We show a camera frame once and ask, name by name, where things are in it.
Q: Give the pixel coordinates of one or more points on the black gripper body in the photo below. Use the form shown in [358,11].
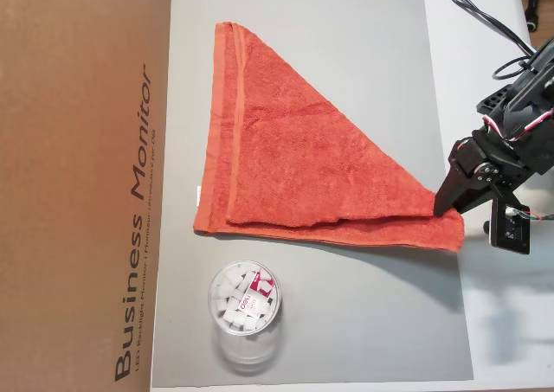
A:
[468,163]

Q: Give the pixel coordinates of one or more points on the grey desk mat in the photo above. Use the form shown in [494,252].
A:
[346,301]

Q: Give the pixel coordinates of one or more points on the black tripod leg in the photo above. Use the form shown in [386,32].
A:
[533,2]

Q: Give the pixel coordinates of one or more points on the red white eraser wrapper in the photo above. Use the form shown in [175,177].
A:
[256,281]

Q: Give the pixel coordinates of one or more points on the brown cardboard monitor box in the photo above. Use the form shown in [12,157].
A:
[65,193]

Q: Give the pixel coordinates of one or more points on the clear plastic jar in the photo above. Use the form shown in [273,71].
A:
[244,305]

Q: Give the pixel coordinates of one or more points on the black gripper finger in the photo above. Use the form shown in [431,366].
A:
[450,193]
[474,197]

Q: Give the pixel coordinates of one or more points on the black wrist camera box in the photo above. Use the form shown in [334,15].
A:
[510,229]

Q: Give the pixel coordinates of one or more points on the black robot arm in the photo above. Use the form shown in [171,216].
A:
[528,106]

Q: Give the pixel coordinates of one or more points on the orange terry towel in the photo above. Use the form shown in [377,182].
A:
[303,171]

